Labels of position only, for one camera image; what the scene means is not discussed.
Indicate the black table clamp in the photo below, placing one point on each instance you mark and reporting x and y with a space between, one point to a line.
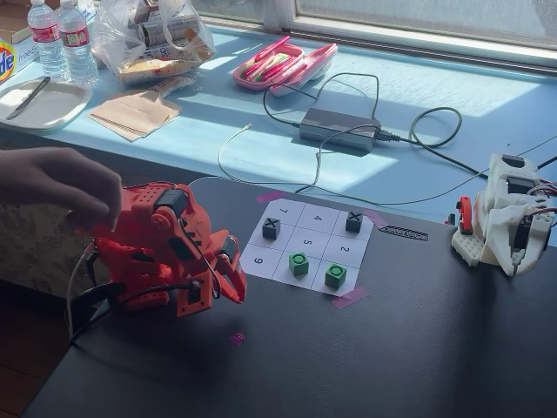
98 300

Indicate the brown cardboard box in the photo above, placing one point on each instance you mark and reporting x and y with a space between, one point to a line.
13 17

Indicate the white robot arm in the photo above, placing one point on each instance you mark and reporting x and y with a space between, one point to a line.
500 217

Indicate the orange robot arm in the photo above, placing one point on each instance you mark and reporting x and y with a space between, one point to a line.
143 204

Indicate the white numbered grid paper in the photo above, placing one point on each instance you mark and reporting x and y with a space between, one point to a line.
311 244

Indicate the black power adapter brick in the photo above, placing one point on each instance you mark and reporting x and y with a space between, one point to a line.
337 128

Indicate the orange wrist camera box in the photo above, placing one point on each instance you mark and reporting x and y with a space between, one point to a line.
193 300

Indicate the printed snack wrapper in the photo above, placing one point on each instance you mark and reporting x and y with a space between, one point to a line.
172 83

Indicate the small pink tape mark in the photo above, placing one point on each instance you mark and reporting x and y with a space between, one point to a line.
237 338

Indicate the window frame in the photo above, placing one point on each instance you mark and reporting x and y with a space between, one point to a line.
413 32

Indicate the person's bare hand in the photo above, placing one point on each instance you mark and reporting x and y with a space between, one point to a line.
56 178

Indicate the clear plastic bag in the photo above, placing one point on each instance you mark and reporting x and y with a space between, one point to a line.
117 39

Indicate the pink open pencil case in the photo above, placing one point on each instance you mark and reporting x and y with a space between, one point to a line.
300 72

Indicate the printed silver can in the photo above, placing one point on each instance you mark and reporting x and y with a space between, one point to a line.
161 31

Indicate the white square plate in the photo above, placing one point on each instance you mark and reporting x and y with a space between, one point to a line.
48 106

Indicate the black cube with cross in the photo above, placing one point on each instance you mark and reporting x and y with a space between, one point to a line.
354 222
271 228

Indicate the patterned beige cloth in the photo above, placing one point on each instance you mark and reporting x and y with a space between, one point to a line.
35 248

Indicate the black plastic knife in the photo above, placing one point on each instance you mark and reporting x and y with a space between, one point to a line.
28 98

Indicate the clear water bottle green label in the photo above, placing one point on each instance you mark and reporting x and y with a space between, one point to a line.
78 48

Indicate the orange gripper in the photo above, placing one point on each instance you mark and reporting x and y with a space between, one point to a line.
227 264

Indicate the purple tape strip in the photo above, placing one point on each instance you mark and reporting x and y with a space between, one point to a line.
349 298
377 217
270 196

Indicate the white Tide detergent box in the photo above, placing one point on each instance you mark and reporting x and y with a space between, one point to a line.
6 61

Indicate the brown paper napkin stack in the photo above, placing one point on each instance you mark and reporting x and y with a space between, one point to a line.
130 113

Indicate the striped black white sticker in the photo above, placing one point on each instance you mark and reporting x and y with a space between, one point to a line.
402 233

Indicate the pink pen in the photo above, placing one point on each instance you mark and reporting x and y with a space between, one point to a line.
274 47

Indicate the clear water bottle red label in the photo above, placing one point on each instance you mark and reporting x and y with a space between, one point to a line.
48 43

